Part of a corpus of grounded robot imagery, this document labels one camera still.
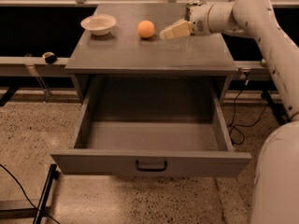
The metal bracket on rail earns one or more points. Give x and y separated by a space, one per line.
244 73

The black drawer handle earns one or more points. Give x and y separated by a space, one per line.
151 167

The grey side rail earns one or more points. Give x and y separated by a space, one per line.
258 70
32 67

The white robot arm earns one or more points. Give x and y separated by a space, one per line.
276 184

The grey side rail left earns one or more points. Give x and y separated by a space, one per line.
32 67

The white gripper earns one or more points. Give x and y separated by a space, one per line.
199 20

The grey side rail right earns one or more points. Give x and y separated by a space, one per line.
258 70

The grey open top drawer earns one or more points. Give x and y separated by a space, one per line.
193 139

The green soda can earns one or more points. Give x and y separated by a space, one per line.
191 9

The grey cabinet desk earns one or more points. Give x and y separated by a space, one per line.
128 71

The orange fruit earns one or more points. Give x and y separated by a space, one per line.
146 29

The black metal floor stand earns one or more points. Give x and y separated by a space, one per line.
36 209

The small black yellow device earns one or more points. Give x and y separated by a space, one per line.
49 57

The white bowl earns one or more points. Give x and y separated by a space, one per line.
99 24

